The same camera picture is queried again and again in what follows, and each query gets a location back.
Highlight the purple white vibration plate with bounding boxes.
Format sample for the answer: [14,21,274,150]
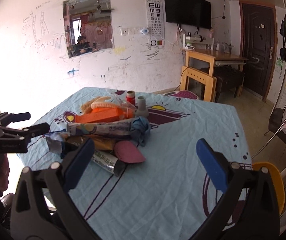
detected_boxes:
[164,90,199,100]

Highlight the wooden desk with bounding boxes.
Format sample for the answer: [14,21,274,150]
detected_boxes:
[182,49,248,76]

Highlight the wall socket strip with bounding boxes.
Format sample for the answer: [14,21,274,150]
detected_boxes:
[120,27,142,36]

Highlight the blue knotted cloth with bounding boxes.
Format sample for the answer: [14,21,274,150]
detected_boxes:
[130,116,151,147]

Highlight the dark brown door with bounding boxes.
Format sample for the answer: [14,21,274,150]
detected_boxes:
[240,2,277,100]

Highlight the red thread spool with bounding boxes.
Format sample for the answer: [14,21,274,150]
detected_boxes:
[126,90,135,106]

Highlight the yellow trash bin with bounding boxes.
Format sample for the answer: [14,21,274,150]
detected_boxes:
[252,161,285,215]

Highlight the eye chart poster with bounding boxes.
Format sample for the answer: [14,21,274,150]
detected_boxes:
[146,0,165,49]

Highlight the crumpled foil wrapper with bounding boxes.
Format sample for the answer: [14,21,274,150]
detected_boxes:
[45,131,70,159]

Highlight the silver toothpaste tube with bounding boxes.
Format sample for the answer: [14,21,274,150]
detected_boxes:
[91,150,126,177]

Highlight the long printed wrapper tube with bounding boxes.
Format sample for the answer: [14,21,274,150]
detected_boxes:
[66,119,133,138]

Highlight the grey plastic pipe fitting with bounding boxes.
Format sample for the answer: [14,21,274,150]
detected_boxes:
[135,96,149,118]

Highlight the wall mirror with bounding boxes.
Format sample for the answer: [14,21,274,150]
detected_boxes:
[63,0,114,58]

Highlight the orange rectangular box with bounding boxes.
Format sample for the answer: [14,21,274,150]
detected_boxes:
[75,107,135,124]

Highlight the clear plastic bag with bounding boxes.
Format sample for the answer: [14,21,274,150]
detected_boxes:
[106,88,136,111]

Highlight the dark piano bench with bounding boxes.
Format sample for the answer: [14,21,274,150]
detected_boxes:
[213,66,244,102]

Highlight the beige comb brush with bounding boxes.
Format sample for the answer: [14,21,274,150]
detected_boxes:
[81,96,118,114]

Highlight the wooden stool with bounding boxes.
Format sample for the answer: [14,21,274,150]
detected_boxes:
[178,66,216,102]

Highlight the black wall television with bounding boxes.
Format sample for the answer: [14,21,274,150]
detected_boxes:
[164,0,212,30]

